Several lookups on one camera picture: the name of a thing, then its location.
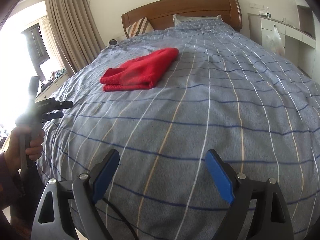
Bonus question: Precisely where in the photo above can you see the white desk with drawers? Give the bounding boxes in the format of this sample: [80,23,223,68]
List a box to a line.
[248,14,316,76]

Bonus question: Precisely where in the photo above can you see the person's left hand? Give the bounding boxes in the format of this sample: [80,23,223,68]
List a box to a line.
[4,126,44,174]

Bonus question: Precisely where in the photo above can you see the striped brown cushion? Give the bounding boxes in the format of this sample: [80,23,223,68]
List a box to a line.
[125,17,154,38]

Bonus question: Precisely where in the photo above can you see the dark purple sleeve forearm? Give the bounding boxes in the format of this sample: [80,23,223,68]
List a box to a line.
[0,151,46,221]

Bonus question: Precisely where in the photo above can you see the plastic water bottle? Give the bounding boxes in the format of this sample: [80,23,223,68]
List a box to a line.
[266,7,271,18]

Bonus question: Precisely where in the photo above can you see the grey plaid pillow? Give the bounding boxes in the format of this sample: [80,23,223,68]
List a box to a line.
[173,14,234,31]

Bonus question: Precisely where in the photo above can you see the window sill clutter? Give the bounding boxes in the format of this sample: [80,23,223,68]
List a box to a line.
[41,68,69,91]

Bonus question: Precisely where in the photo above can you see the white wall socket panel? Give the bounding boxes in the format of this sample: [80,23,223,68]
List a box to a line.
[249,3,264,10]

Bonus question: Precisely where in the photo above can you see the red sweater with white rabbit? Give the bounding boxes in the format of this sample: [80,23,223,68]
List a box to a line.
[100,48,179,92]

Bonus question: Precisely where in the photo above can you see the beige curtain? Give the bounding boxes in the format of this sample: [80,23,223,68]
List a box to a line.
[44,0,106,76]

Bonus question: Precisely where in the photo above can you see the brown wooden headboard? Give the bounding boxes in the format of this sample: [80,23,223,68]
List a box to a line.
[121,0,242,31]

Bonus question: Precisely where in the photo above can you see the white plastic bag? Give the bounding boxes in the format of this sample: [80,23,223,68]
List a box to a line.
[266,25,285,57]

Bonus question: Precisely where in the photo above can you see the grey plaid duvet cover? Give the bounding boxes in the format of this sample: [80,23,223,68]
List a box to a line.
[37,28,319,239]

